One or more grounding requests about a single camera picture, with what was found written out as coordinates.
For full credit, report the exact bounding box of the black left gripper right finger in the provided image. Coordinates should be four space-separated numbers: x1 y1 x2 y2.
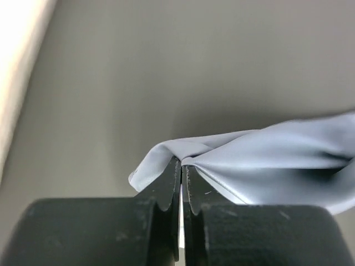
181 166 354 265

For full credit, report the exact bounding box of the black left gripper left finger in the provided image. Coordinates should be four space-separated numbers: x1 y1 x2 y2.
1 157 181 265

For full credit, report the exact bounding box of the grey fabric pillowcase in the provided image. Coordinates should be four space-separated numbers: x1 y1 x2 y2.
129 112 354 214

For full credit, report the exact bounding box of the cream bear print pillow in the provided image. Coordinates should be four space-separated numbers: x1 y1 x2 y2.
0 0 58 183

